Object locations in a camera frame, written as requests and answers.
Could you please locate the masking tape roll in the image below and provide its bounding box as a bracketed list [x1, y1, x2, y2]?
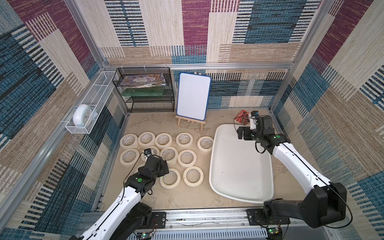
[138, 132, 156, 148]
[177, 150, 197, 168]
[155, 133, 173, 150]
[160, 168, 181, 189]
[160, 147, 179, 166]
[176, 132, 194, 148]
[183, 166, 204, 187]
[141, 146, 160, 162]
[120, 149, 140, 166]
[197, 136, 214, 154]
[120, 134, 139, 150]

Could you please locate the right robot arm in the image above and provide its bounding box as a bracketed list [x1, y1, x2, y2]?
[237, 127, 350, 228]

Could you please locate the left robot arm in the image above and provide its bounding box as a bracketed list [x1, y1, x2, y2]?
[70, 155, 169, 240]

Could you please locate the white plastic storage box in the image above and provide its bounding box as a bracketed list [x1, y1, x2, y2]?
[209, 124, 274, 204]

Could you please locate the red manga book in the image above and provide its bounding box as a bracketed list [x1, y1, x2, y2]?
[234, 110, 250, 126]

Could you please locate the blue framed whiteboard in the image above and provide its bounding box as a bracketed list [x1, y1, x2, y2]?
[177, 73, 212, 121]

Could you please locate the green book on shelf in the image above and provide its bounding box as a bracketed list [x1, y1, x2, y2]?
[121, 87, 165, 98]

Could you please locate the colourful magazine on shelf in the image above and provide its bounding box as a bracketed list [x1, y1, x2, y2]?
[120, 73, 166, 89]

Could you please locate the white alarm clock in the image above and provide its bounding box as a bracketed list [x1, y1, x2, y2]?
[73, 104, 98, 127]

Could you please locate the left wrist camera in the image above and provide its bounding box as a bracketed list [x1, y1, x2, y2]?
[144, 148, 153, 157]

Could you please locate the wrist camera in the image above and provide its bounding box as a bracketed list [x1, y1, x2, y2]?
[249, 111, 275, 136]
[144, 148, 153, 157]

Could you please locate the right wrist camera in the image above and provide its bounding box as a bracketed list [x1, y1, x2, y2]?
[249, 111, 275, 136]

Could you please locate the black wire shelf rack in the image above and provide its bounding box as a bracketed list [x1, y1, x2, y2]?
[113, 67, 175, 113]

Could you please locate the white wire wall basket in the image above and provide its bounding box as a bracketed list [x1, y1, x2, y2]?
[66, 71, 116, 135]

